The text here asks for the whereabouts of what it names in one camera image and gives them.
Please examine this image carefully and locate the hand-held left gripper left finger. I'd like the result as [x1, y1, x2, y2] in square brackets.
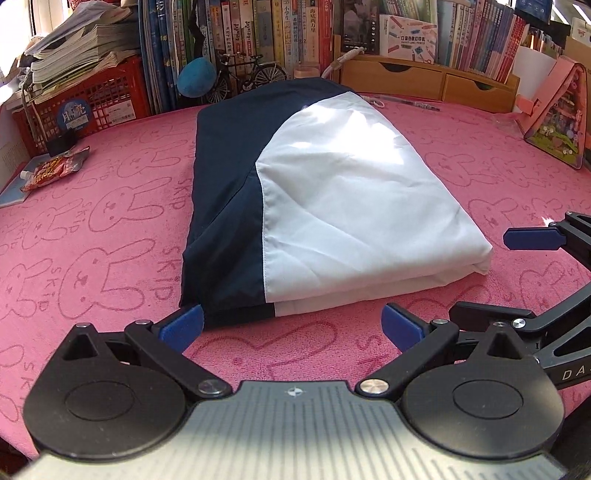
[60, 305, 232, 400]

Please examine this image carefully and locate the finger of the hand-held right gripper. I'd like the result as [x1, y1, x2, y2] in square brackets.
[449, 282, 591, 344]
[503, 211, 591, 268]

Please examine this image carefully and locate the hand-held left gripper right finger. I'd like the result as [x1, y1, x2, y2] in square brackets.
[355, 302, 532, 398]

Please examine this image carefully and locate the navy white jacket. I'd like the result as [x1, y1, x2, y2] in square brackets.
[179, 76, 494, 329]

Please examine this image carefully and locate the pink triangular toy house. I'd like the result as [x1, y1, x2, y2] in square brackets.
[515, 55, 589, 171]

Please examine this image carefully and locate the pink bunny print blanket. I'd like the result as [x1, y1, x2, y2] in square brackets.
[0, 76, 591, 462]

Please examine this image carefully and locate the white paper sheet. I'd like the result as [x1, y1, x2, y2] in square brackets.
[512, 46, 560, 95]

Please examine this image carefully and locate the silver pen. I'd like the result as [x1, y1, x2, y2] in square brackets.
[365, 95, 439, 112]

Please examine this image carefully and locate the brown cardboard box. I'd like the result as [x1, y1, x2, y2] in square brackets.
[564, 34, 591, 68]

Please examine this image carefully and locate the wooden drawer organizer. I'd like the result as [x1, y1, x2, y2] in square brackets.
[339, 54, 520, 114]

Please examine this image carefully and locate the red snack pouch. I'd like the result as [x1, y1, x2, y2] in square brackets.
[19, 147, 90, 192]

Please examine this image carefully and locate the row of pink blue books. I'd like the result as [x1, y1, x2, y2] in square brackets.
[436, 0, 532, 84]

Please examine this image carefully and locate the light blue notebook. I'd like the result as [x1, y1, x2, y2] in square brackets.
[0, 156, 47, 208]

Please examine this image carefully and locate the small black box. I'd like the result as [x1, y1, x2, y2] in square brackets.
[46, 134, 77, 155]

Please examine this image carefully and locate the white box with colourful print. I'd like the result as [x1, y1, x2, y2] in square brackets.
[379, 14, 438, 63]

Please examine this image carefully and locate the red plastic crate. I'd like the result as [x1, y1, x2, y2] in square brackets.
[11, 55, 153, 153]

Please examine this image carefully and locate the blue plush ball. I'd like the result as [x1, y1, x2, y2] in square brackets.
[178, 56, 217, 97]

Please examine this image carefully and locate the black miniature bicycle model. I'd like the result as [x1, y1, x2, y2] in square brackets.
[206, 50, 288, 104]

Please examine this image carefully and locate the row of green striped books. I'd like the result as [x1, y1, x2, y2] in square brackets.
[381, 0, 437, 17]

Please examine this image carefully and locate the stack of papers and booklets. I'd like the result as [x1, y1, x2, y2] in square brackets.
[18, 0, 141, 104]

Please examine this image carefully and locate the row of tall colourful books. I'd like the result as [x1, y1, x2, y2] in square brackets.
[139, 0, 334, 112]

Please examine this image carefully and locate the black fabric strap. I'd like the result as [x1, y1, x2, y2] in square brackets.
[187, 0, 208, 61]

